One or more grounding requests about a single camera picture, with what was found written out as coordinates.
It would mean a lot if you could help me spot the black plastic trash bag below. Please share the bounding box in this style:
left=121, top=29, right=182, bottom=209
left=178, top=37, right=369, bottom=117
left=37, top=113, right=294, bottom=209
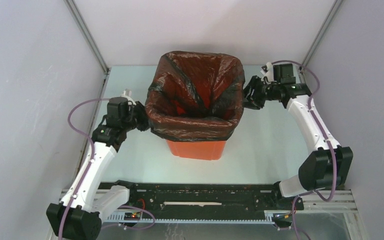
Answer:
left=145, top=51, right=245, bottom=142

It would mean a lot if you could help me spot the orange plastic trash bin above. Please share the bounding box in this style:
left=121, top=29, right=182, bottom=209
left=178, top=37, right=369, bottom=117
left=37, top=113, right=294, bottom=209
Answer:
left=166, top=140, right=226, bottom=161

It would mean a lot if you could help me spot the right metal corner strip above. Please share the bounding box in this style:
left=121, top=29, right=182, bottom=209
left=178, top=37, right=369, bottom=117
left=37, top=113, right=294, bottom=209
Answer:
left=301, top=0, right=345, bottom=67

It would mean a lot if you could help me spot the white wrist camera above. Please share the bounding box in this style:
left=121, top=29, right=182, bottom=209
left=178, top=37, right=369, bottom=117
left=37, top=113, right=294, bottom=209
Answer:
left=120, top=88, right=137, bottom=106
left=260, top=62, right=275, bottom=84

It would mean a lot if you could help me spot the left metal corner strip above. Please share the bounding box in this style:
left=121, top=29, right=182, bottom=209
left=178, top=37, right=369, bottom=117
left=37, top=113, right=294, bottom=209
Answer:
left=64, top=0, right=110, bottom=75

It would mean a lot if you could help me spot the metal corner strip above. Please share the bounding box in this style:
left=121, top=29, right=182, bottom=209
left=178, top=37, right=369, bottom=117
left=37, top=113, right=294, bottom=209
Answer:
left=301, top=0, right=345, bottom=67
left=64, top=0, right=110, bottom=75

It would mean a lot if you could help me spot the right small circuit board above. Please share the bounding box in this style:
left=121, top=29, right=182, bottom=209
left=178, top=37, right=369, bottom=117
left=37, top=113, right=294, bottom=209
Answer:
left=272, top=213, right=293, bottom=231

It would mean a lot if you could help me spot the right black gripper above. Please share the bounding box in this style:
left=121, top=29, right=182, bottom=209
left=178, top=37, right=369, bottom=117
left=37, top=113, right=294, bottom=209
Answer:
left=233, top=75, right=281, bottom=111

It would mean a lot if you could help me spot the left small circuit board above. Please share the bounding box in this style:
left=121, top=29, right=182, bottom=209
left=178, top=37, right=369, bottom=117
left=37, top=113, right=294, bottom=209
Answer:
left=123, top=211, right=142, bottom=222

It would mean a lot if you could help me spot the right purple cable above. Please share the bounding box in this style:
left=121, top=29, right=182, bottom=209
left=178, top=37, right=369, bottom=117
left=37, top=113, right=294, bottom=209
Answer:
left=271, top=60, right=339, bottom=240

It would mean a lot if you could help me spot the small circuit board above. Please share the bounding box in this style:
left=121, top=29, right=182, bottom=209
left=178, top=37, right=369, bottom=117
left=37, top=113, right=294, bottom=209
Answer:
left=123, top=211, right=142, bottom=222
left=272, top=213, right=293, bottom=231

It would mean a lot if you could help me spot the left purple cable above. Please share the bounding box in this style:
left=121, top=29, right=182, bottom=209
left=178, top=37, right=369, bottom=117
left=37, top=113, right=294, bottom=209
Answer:
left=57, top=97, right=112, bottom=240

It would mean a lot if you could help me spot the purple cable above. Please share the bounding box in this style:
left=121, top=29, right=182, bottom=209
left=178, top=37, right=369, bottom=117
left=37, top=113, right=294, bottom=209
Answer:
left=57, top=97, right=112, bottom=240
left=271, top=60, right=339, bottom=240

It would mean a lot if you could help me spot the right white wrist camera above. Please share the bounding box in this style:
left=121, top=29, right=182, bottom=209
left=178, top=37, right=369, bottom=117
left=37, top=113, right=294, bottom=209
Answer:
left=260, top=62, right=275, bottom=84

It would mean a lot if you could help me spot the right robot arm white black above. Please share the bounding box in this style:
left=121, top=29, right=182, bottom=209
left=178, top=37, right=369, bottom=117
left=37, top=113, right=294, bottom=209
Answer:
left=243, top=60, right=354, bottom=209

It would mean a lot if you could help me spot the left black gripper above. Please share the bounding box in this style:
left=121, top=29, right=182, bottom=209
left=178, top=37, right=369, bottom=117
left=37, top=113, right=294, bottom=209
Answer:
left=122, top=101, right=164, bottom=132

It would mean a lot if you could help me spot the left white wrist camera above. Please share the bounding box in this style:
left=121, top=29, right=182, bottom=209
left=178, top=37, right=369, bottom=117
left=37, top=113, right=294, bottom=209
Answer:
left=120, top=88, right=137, bottom=106

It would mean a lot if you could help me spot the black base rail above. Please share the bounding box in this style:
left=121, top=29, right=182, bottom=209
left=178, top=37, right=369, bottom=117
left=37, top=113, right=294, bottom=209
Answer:
left=62, top=180, right=359, bottom=226

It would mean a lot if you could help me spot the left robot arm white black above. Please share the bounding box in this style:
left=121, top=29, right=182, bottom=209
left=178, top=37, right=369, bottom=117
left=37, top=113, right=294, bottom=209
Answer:
left=46, top=90, right=149, bottom=240

